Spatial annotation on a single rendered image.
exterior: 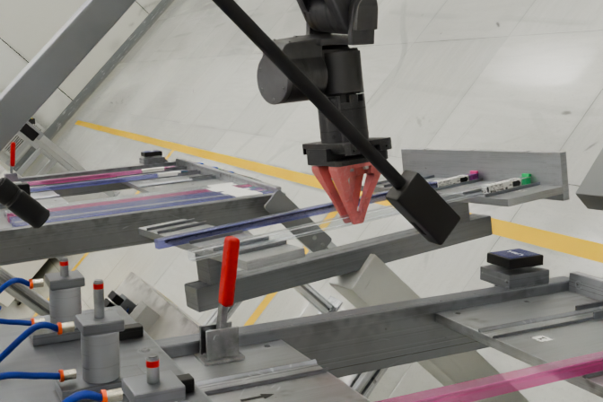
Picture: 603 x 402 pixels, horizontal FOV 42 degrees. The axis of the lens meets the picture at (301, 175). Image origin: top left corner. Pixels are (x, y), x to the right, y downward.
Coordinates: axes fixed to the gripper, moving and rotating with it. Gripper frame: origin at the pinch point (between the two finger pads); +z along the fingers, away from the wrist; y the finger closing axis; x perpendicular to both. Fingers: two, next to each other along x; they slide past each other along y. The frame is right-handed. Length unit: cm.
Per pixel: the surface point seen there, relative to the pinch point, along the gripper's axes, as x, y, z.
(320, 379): -20.1, 23.7, 8.1
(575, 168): 121, -71, 14
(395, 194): -23.9, 41.5, -8.9
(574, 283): 18.7, 16.2, 9.8
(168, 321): 6, -93, 34
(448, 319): -0.4, 16.4, 9.4
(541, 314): 8.9, 20.2, 10.3
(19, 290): -18, -137, 28
